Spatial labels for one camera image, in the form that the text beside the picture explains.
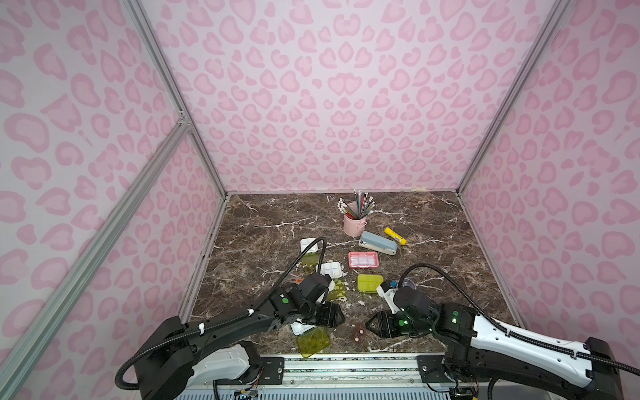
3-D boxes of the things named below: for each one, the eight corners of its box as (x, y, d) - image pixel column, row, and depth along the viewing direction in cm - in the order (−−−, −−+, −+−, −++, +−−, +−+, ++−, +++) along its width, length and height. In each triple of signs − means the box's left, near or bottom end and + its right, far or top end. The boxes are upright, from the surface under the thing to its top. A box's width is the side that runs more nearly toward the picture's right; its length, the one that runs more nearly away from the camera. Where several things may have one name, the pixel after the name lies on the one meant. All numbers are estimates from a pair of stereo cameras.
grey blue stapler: (359, 246, 104) (360, 238, 99) (361, 238, 106) (363, 230, 102) (394, 257, 100) (397, 249, 96) (396, 248, 103) (399, 241, 98)
